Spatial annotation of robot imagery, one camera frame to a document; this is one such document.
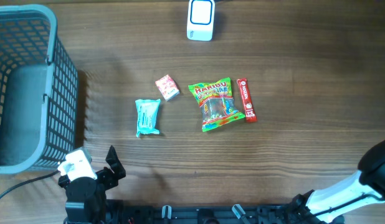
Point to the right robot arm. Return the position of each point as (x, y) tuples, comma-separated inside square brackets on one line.
[(364, 187)]

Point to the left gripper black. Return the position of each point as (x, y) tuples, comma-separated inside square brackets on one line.
[(112, 179)]

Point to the small red white box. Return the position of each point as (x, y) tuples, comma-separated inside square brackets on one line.
[(168, 87)]

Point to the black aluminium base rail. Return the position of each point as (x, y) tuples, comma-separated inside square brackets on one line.
[(236, 214)]

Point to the teal white tissue pack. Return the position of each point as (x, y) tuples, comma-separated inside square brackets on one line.
[(147, 115)]

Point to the Haribo gummy bag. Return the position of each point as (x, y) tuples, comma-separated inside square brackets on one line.
[(216, 103)]

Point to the grey plastic mesh basket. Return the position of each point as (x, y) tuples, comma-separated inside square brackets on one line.
[(38, 91)]

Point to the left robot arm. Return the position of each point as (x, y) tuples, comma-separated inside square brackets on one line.
[(86, 189)]

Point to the white barcode scanner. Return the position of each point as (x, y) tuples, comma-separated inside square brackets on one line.
[(200, 21)]

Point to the red stick sachet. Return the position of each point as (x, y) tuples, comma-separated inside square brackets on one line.
[(250, 115)]

